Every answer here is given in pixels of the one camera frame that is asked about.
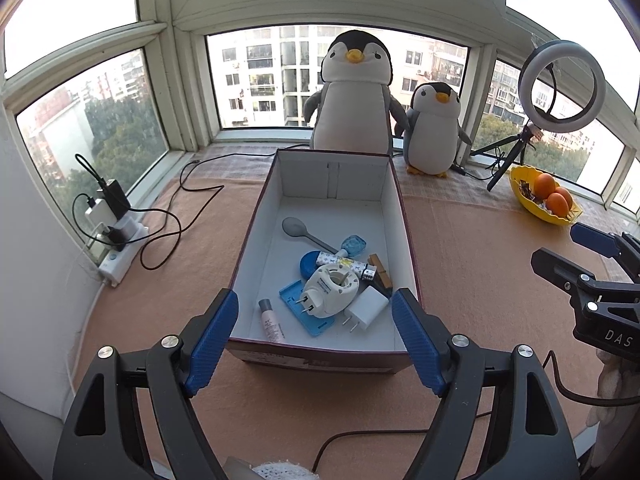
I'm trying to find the white USB charger plug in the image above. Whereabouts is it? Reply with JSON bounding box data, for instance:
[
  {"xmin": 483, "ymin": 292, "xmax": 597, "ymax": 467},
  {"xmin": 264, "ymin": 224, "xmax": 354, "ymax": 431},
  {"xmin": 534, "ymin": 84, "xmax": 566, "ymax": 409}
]
[{"xmin": 342, "ymin": 286, "xmax": 390, "ymax": 335}]

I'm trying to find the white cable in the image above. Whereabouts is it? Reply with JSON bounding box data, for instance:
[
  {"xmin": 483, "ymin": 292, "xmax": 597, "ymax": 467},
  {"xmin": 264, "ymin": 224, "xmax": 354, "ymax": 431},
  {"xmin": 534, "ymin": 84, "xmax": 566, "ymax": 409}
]
[{"xmin": 75, "ymin": 225, "xmax": 108, "ymax": 281}]

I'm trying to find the translucent blue plastic item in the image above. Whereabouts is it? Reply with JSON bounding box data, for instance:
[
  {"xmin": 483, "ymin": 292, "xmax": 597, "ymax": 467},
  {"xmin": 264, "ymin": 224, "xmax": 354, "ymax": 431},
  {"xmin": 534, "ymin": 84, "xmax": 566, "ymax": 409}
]
[{"xmin": 341, "ymin": 234, "xmax": 368, "ymax": 261}]

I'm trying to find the white power strip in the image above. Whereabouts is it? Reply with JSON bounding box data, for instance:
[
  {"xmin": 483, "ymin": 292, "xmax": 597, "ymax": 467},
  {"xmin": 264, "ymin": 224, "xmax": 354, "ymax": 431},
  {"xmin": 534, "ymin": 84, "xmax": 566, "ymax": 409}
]
[{"xmin": 98, "ymin": 210, "xmax": 151, "ymax": 288}]

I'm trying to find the thin black cable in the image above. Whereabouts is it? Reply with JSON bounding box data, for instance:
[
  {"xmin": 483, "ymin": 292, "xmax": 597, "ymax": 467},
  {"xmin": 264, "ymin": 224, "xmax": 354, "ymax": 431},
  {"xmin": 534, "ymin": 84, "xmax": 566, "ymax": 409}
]
[{"xmin": 312, "ymin": 350, "xmax": 608, "ymax": 473}]

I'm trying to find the long black cable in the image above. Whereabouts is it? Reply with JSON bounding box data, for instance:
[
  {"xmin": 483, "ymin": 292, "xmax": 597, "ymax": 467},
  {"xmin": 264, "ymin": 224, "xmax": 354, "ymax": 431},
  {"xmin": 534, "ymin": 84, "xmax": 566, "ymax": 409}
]
[{"xmin": 127, "ymin": 142, "xmax": 311, "ymax": 271}]

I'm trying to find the short black cable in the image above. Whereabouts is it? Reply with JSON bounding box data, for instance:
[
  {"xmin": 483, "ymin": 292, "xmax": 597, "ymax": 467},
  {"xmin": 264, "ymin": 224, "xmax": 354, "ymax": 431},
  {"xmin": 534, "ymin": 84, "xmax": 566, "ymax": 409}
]
[{"xmin": 75, "ymin": 152, "xmax": 108, "ymax": 188}]

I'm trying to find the looped black charging cable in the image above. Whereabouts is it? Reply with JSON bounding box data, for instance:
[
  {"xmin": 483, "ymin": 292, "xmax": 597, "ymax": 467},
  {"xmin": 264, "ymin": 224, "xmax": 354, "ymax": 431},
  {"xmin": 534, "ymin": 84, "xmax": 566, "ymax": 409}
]
[{"xmin": 72, "ymin": 192, "xmax": 103, "ymax": 251}]

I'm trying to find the checked grey cloth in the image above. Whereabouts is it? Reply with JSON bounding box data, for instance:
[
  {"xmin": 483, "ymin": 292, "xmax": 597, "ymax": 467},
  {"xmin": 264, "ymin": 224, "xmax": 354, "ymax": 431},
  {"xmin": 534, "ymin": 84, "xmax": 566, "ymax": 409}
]
[{"xmin": 192, "ymin": 142, "xmax": 640, "ymax": 221}]

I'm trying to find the white ring light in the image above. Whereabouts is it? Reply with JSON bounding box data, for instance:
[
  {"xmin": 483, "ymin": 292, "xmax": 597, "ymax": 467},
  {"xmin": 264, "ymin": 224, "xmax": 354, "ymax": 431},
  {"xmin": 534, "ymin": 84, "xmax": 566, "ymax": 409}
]
[{"xmin": 518, "ymin": 40, "xmax": 607, "ymax": 133}]

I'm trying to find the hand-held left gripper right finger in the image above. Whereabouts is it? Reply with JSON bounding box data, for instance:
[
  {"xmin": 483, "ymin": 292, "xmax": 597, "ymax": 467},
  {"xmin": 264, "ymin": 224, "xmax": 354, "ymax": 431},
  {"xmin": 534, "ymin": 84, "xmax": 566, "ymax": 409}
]
[{"xmin": 391, "ymin": 287, "xmax": 581, "ymax": 480}]

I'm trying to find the large penguin plush toy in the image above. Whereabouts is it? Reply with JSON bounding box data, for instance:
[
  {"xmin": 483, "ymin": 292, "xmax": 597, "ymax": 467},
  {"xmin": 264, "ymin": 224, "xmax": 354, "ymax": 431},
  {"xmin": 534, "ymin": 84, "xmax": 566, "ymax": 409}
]
[{"xmin": 302, "ymin": 30, "xmax": 413, "ymax": 153}]

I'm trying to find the white flat charger block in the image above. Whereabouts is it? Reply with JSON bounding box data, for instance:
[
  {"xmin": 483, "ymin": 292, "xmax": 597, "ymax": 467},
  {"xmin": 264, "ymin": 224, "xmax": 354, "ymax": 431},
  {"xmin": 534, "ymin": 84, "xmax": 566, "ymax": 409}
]
[{"xmin": 84, "ymin": 198, "xmax": 118, "ymax": 228}]

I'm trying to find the red cardboard box white inside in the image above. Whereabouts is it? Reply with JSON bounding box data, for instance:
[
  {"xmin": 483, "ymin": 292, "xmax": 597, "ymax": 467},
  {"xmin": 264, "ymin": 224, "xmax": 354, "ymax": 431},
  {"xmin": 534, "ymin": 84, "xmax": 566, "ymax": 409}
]
[{"xmin": 225, "ymin": 147, "xmax": 425, "ymax": 376}]

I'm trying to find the small pink lotion bottle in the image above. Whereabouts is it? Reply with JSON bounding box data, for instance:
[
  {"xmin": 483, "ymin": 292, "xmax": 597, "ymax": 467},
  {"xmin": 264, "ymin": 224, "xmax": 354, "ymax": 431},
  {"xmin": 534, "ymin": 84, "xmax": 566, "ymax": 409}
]
[{"xmin": 257, "ymin": 299, "xmax": 287, "ymax": 345}]

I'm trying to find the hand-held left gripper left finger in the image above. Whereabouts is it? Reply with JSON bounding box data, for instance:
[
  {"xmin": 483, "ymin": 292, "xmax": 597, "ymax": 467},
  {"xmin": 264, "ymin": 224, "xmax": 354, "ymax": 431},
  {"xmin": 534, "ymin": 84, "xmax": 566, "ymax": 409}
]
[{"xmin": 52, "ymin": 289, "xmax": 240, "ymax": 480}]

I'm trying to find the blue plastic tray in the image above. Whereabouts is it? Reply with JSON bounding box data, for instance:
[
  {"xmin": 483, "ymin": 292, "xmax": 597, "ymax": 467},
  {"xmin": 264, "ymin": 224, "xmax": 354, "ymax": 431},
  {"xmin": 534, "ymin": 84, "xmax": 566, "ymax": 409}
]
[{"xmin": 278, "ymin": 279, "xmax": 337, "ymax": 337}]

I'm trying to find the white dotted tube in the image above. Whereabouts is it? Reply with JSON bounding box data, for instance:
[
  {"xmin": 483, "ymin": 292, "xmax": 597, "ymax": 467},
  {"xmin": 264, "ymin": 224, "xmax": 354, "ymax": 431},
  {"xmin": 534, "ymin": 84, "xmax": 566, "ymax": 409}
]
[{"xmin": 316, "ymin": 251, "xmax": 368, "ymax": 281}]

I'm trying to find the blue round lid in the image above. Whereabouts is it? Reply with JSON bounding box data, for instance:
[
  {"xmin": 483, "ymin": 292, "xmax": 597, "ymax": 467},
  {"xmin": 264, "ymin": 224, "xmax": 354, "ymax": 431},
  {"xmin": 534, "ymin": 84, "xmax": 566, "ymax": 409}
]
[{"xmin": 300, "ymin": 250, "xmax": 331, "ymax": 278}]

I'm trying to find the white plug-in mosquito repeller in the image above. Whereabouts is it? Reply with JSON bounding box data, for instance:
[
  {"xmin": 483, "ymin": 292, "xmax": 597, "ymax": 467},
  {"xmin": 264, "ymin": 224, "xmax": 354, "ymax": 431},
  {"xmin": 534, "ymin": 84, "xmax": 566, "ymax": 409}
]
[{"xmin": 299, "ymin": 262, "xmax": 361, "ymax": 318}]

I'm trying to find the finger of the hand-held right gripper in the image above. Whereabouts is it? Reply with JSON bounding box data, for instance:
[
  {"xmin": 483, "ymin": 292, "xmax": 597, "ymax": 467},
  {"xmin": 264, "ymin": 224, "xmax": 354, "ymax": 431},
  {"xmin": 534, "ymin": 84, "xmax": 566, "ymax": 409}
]
[
  {"xmin": 570, "ymin": 222, "xmax": 640, "ymax": 281},
  {"xmin": 531, "ymin": 247, "xmax": 640, "ymax": 313}
]

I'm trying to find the white window frame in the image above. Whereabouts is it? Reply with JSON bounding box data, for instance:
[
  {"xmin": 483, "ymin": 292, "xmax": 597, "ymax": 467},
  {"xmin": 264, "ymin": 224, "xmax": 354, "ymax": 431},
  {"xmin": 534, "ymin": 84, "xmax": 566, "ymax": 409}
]
[{"xmin": 0, "ymin": 0, "xmax": 640, "ymax": 211}]

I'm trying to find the black plug adapter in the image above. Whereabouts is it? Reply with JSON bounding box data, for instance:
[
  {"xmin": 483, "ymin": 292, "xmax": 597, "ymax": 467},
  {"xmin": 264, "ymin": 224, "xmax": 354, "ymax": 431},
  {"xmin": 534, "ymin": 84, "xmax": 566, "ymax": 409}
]
[{"xmin": 100, "ymin": 227, "xmax": 128, "ymax": 252}]

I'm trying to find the yellow fruit bowl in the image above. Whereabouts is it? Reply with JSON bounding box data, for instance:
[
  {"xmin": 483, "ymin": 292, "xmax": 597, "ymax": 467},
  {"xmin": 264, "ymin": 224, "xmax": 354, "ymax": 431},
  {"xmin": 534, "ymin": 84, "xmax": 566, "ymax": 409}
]
[{"xmin": 509, "ymin": 164, "xmax": 583, "ymax": 226}]

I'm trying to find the small penguin plush toy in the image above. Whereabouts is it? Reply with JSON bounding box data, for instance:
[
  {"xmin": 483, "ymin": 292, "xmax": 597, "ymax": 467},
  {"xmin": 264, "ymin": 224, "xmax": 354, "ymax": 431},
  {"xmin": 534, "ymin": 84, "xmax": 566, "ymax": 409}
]
[{"xmin": 402, "ymin": 81, "xmax": 473, "ymax": 178}]

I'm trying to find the wooden clothespin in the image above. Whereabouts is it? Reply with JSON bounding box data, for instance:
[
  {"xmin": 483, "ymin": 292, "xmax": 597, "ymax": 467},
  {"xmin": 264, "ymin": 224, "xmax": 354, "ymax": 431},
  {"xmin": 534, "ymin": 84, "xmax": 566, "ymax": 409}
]
[{"xmin": 367, "ymin": 253, "xmax": 393, "ymax": 297}]

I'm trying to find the grey spoon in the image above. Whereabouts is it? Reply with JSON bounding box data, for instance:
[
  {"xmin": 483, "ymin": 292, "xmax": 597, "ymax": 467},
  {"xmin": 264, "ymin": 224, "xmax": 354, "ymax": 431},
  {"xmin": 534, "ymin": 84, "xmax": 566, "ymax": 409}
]
[{"xmin": 281, "ymin": 216, "xmax": 346, "ymax": 256}]

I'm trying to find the white plug adapter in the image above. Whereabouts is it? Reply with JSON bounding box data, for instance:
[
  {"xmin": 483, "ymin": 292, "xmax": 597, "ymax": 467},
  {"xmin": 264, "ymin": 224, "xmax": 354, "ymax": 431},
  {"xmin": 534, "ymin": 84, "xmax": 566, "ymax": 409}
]
[{"xmin": 117, "ymin": 212, "xmax": 148, "ymax": 241}]

